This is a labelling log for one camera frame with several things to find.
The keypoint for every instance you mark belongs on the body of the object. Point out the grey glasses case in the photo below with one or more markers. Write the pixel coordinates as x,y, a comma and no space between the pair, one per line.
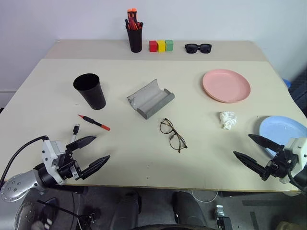
153,100

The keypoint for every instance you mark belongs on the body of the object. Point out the black sunglasses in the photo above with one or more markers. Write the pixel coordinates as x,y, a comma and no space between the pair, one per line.
192,49

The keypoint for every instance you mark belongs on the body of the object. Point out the crumpled white tissue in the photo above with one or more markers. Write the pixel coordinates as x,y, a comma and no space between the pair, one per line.
227,118

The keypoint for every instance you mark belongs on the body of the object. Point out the tortoiseshell eyeglasses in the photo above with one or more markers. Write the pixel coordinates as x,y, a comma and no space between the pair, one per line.
165,126

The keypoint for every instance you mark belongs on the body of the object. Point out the orange capped black marker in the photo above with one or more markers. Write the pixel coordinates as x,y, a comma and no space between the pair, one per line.
130,12
134,12

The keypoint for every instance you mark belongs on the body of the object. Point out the red wooden block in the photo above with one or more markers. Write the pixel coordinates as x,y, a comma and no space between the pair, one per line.
153,46

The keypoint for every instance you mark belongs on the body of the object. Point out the red and black pen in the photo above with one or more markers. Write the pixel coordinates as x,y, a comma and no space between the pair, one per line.
93,122

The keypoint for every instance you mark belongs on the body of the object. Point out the slim black pen holder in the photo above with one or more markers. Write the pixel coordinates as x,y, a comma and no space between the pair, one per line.
135,40

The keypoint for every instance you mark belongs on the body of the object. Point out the red pen in holder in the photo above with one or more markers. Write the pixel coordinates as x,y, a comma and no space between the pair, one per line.
134,26

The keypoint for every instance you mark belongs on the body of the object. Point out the black floor clamp box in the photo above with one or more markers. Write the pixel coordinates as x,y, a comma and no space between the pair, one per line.
221,218

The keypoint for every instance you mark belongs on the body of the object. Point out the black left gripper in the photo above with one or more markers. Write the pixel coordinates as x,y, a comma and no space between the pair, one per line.
68,170

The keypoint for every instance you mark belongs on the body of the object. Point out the blue plastic container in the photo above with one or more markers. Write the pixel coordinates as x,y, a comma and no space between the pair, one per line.
287,83

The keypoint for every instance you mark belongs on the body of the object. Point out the wide black plastic cup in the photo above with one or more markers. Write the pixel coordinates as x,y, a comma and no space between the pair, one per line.
92,95

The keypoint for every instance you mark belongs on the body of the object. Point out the green wooden block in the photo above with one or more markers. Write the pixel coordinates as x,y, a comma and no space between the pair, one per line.
169,45

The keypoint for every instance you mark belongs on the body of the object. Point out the pink plastic plate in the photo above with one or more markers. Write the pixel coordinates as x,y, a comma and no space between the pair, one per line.
225,85

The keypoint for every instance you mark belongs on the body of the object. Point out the yellow wooden block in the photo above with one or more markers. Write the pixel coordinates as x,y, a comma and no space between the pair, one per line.
161,46

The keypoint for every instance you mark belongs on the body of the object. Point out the black ribbed object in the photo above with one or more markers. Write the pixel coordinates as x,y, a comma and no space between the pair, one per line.
299,88

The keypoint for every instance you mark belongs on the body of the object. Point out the dark rounded shape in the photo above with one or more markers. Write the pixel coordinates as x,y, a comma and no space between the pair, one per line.
189,210
127,210

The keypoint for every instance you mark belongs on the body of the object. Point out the light blue plastic plate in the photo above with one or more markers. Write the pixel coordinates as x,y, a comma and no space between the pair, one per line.
280,129

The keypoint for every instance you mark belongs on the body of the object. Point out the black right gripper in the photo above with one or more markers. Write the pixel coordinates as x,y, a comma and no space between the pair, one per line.
278,165

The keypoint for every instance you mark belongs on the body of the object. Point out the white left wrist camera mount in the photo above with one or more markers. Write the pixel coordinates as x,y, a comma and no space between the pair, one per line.
48,153

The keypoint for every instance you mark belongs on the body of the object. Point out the black floor bracket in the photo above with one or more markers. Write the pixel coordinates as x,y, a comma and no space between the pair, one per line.
92,216

